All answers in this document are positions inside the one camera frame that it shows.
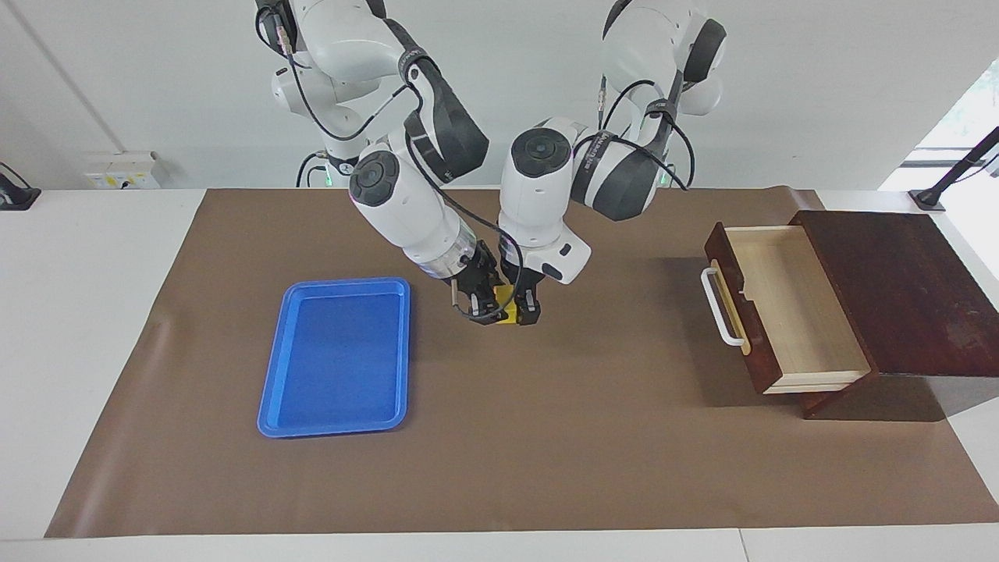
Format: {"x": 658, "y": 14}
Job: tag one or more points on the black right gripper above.
{"x": 480, "y": 269}

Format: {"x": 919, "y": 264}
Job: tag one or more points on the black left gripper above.
{"x": 527, "y": 281}

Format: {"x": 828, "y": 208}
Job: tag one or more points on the yellow block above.
{"x": 508, "y": 306}

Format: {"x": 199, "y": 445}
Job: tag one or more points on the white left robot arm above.
{"x": 538, "y": 195}

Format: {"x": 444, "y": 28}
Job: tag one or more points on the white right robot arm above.
{"x": 406, "y": 211}

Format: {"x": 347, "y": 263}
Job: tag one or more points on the brown table mat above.
{"x": 546, "y": 437}

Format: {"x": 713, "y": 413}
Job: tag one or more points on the blue plastic tray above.
{"x": 335, "y": 359}

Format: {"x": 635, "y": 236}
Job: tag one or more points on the dark wooden cabinet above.
{"x": 905, "y": 289}

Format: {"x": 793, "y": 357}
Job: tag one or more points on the white wall power outlet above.
{"x": 121, "y": 176}

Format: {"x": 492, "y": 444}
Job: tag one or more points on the black camera stand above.
{"x": 19, "y": 199}
{"x": 929, "y": 199}

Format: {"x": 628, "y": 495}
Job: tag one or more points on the window with white frame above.
{"x": 975, "y": 101}

